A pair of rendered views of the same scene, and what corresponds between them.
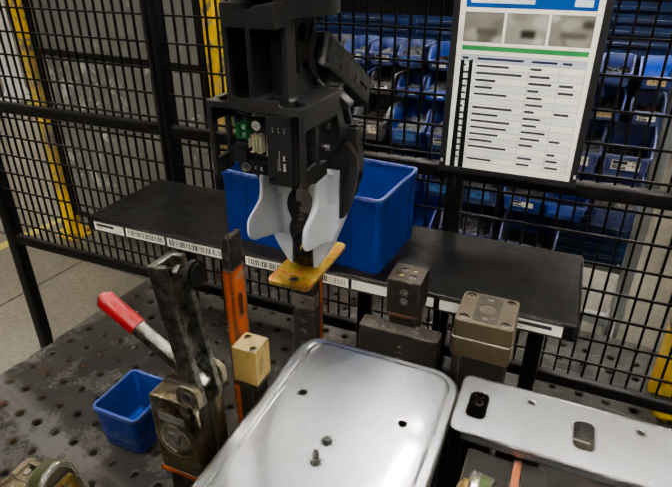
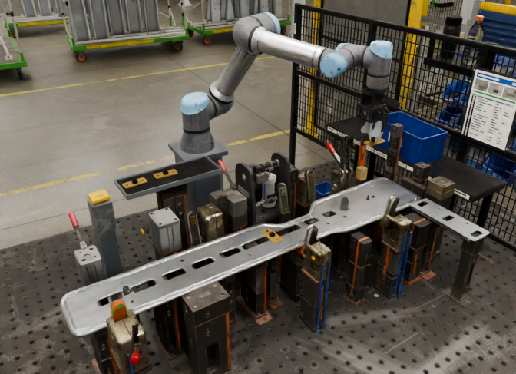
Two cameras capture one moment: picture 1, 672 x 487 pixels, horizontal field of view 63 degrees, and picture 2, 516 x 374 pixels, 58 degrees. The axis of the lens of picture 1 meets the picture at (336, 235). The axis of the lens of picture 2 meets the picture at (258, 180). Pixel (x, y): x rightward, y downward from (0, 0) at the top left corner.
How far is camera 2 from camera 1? 1.36 m
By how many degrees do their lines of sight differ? 30
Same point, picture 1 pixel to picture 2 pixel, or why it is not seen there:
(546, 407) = (443, 210)
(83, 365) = not seen: hidden behind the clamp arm
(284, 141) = (368, 114)
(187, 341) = (344, 157)
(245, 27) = (365, 94)
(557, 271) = (487, 183)
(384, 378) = (399, 191)
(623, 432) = (461, 221)
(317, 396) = (376, 188)
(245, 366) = (358, 173)
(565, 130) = (504, 129)
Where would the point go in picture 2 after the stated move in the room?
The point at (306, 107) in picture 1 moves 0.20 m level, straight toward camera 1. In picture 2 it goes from (373, 109) to (352, 127)
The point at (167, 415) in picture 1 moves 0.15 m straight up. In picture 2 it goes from (334, 177) to (337, 145)
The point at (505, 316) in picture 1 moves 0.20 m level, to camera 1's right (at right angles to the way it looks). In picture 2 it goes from (445, 183) to (500, 198)
